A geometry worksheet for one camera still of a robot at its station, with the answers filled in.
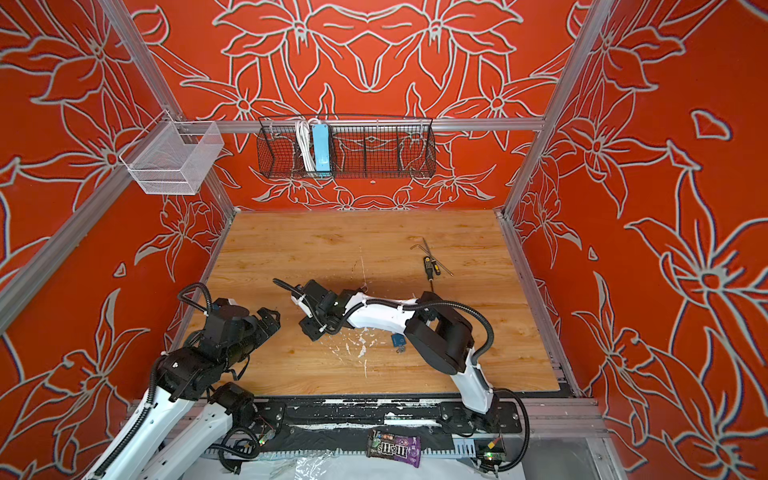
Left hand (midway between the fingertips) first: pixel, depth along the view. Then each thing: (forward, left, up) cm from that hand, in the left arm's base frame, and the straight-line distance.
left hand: (270, 322), depth 75 cm
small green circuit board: (-24, -57, -14) cm, 63 cm away
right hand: (+3, -6, -9) cm, 11 cm away
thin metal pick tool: (+27, -51, -14) cm, 59 cm away
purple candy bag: (-23, -30, -12) cm, 40 cm away
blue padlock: (+2, -34, -13) cm, 36 cm away
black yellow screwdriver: (+29, -44, -12) cm, 54 cm away
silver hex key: (+38, -41, -13) cm, 57 cm away
